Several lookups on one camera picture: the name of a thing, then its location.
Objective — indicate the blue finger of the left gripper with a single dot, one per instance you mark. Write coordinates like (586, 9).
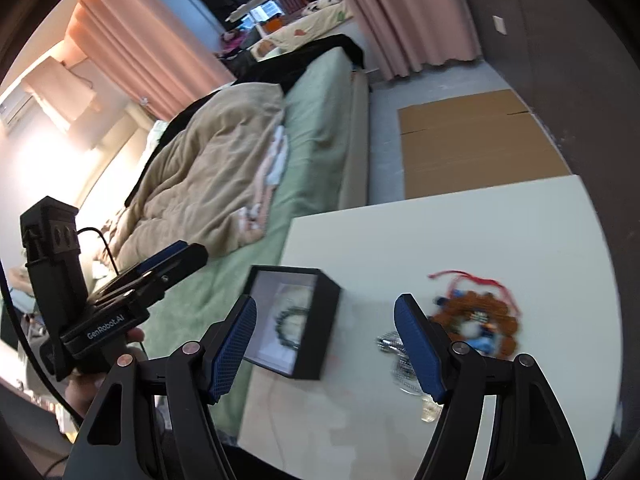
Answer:
(165, 275)
(161, 256)

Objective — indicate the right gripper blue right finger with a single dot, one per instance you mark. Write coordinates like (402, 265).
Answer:
(423, 346)

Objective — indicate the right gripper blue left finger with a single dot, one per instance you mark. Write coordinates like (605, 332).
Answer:
(225, 353)

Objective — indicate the black jewelry box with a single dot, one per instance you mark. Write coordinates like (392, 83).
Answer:
(296, 310)

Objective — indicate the person's left hand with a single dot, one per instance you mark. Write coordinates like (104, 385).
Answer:
(82, 389)

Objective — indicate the beige blanket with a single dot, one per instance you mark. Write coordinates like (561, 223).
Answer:
(214, 183)

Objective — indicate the bed with green sheet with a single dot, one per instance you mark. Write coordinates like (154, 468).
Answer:
(319, 118)

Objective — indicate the flat brown cardboard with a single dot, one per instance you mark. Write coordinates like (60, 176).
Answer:
(477, 141)

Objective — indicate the pink curtain by window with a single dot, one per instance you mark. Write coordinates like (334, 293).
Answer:
(148, 52)

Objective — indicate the floral bedding far bed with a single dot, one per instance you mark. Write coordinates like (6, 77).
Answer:
(302, 31)

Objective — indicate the wall air conditioner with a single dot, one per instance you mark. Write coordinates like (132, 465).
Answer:
(14, 106)

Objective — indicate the pink curtain by wall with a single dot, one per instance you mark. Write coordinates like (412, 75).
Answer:
(406, 35)

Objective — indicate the white wall socket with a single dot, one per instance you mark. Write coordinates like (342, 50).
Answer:
(500, 25)

